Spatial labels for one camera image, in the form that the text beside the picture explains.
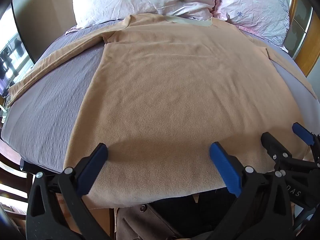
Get wooden headboard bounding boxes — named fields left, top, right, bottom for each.
left=287, top=0, right=320, bottom=78

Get tan long-sleeved shirt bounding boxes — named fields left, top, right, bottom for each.
left=7, top=14, right=317, bottom=209

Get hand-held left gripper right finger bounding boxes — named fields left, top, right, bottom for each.
left=209, top=142, right=294, bottom=240

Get grey-purple bed sheet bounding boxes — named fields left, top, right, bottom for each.
left=1, top=19, right=309, bottom=174

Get pink floral pillow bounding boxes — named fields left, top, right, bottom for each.
left=215, top=0, right=290, bottom=53

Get person's beige coat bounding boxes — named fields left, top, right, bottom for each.
left=114, top=202, right=185, bottom=240

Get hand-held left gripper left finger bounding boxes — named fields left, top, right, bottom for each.
left=26, top=143, right=108, bottom=240

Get dark-framed window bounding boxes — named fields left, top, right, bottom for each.
left=0, top=1, right=35, bottom=98

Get white floral pillow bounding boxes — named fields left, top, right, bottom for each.
left=72, top=0, right=219, bottom=29

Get person's black pants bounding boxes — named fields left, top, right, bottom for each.
left=150, top=187, right=240, bottom=240

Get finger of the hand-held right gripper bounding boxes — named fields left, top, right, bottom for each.
left=261, top=132, right=320, bottom=172
left=292, top=122, right=320, bottom=160

